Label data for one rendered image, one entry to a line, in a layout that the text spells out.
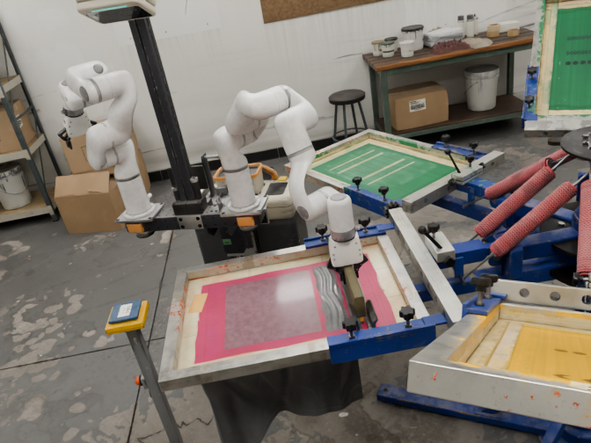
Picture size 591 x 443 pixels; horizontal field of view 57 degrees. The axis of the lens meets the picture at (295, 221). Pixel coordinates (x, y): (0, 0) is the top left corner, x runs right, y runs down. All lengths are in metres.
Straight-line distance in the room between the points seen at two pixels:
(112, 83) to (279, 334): 0.98
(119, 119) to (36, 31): 3.66
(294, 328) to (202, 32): 3.97
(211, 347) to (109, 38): 4.09
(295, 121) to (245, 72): 3.75
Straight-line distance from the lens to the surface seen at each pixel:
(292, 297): 1.81
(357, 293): 1.61
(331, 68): 5.43
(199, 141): 5.56
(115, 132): 2.02
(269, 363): 1.56
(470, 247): 1.82
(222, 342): 1.71
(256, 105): 1.67
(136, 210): 2.20
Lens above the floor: 2.02
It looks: 28 degrees down
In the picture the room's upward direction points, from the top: 11 degrees counter-clockwise
